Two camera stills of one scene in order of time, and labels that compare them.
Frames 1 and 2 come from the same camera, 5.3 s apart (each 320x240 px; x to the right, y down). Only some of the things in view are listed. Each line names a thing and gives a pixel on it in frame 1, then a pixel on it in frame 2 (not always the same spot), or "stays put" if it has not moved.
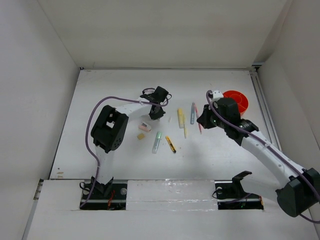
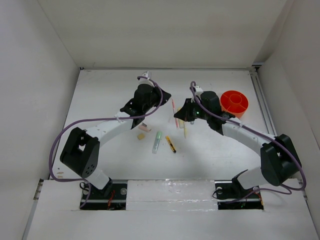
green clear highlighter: (158, 137) stays put
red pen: (197, 113) -> (174, 112)
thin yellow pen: (185, 127) stays put
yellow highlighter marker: (180, 118) stays put
